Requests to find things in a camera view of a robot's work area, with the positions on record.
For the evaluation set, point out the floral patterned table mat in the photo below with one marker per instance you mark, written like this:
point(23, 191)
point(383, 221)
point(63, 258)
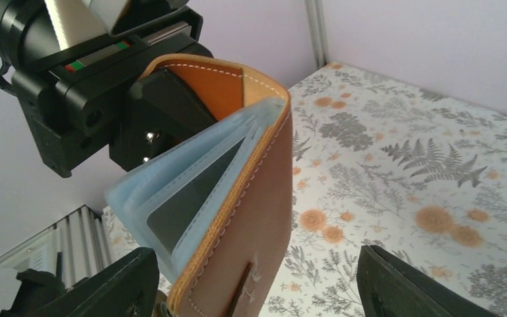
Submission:
point(379, 162)

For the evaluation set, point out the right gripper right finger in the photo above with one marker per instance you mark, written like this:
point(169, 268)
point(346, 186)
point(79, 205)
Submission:
point(388, 286)

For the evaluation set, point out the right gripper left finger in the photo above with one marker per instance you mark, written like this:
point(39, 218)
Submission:
point(128, 287)

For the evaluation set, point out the aluminium rail frame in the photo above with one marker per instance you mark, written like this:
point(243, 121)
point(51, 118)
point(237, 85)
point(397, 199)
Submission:
point(74, 248)

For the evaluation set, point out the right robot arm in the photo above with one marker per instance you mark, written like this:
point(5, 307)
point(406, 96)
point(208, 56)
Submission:
point(387, 286)

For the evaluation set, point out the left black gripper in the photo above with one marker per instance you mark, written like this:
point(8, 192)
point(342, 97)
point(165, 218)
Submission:
point(96, 94)

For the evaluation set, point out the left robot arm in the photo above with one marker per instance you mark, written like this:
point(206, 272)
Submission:
point(77, 69)

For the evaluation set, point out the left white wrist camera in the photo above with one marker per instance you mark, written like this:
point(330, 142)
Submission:
point(76, 21)

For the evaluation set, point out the brown leather card holder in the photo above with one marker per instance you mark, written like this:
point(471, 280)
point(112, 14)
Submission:
point(216, 208)

